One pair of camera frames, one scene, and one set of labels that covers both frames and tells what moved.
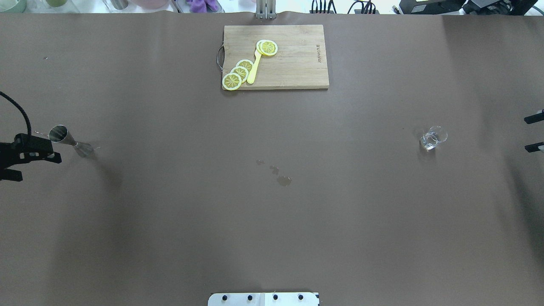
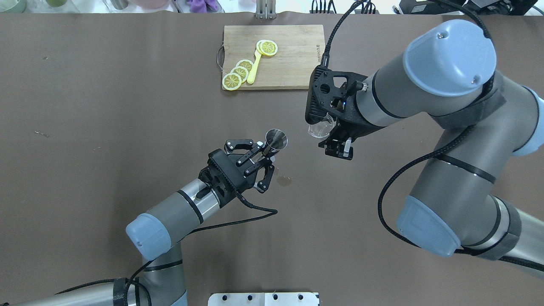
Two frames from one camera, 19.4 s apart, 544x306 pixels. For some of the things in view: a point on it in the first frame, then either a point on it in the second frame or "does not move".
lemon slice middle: (242, 71) does not move
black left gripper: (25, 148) -> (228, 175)
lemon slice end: (231, 81) does not move
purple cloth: (203, 6) does not move
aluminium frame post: (265, 9) does not move
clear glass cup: (435, 135) -> (321, 129)
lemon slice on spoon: (267, 47) does not move
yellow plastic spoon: (251, 76) does not move
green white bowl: (12, 6) does not move
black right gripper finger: (532, 148) -> (334, 98)
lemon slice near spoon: (245, 63) does not move
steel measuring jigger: (59, 134) -> (276, 139)
